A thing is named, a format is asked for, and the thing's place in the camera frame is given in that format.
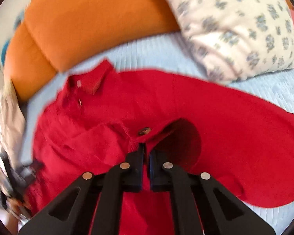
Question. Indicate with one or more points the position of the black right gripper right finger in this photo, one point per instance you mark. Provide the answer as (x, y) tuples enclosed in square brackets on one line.
[(200, 204)]

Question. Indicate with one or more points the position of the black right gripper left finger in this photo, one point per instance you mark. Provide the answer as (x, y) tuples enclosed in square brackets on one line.
[(92, 203)]

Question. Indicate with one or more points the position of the red jacket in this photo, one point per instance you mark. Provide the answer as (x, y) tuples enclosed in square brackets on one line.
[(98, 117)]

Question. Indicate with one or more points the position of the light blue quilted bedspread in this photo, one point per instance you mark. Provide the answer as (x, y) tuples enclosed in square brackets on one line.
[(163, 52)]

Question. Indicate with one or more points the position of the orange padded headboard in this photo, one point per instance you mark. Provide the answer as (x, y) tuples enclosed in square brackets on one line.
[(56, 35)]

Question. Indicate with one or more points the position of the white blue-patterned pillow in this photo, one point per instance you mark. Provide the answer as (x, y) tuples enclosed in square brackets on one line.
[(237, 39)]

